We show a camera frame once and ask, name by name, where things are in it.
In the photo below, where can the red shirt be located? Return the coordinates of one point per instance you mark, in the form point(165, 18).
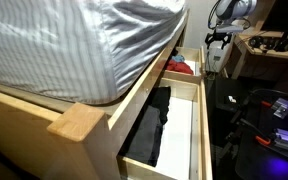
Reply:
point(181, 67)

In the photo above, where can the grey striped mattress sheet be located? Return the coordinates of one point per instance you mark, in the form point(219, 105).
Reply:
point(88, 51)

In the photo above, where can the black monitor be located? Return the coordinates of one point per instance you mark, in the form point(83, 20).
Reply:
point(277, 19)

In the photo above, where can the black clothing in drawer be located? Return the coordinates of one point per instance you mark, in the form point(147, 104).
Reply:
point(160, 100)

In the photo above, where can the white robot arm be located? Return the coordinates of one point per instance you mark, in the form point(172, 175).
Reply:
point(228, 17)

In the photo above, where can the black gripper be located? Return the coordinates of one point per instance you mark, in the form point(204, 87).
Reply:
point(225, 38)

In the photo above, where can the wooden drawer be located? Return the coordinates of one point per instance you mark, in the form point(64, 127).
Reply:
point(194, 58)
point(185, 147)

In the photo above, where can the wooden bed frame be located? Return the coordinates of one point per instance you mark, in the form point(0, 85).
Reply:
point(54, 139)

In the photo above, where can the grey folded garment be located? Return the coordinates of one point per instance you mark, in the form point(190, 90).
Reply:
point(145, 143)

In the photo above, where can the wooden desk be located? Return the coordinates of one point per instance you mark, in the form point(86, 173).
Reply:
point(240, 41)

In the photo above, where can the black camera tripod rig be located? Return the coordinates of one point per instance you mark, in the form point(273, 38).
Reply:
point(242, 131)

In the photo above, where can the light blue garment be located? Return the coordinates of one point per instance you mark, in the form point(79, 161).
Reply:
point(178, 58)

